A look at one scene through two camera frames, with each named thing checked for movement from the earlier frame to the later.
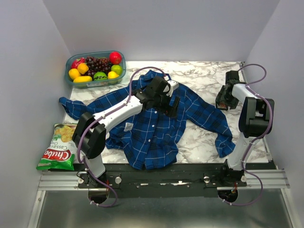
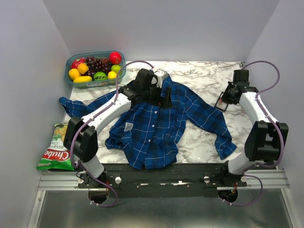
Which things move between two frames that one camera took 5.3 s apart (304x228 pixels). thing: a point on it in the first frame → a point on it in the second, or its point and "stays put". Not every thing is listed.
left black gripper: (172, 111) → (157, 101)
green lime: (117, 69) stays put
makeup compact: (222, 105) stays put
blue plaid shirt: (149, 139) stays put
